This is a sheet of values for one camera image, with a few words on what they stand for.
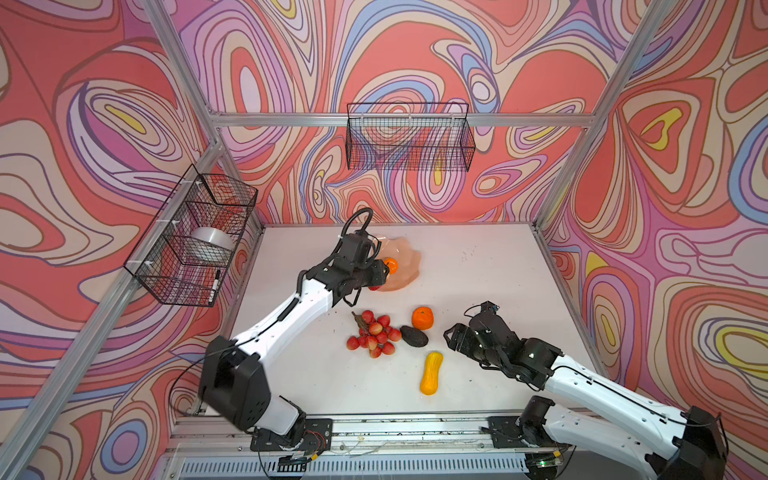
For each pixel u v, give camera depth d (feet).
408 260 3.49
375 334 2.77
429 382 2.57
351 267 2.01
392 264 3.35
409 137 3.16
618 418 1.50
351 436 2.46
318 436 2.37
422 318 2.89
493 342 1.91
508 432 2.42
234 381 1.35
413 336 2.82
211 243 2.31
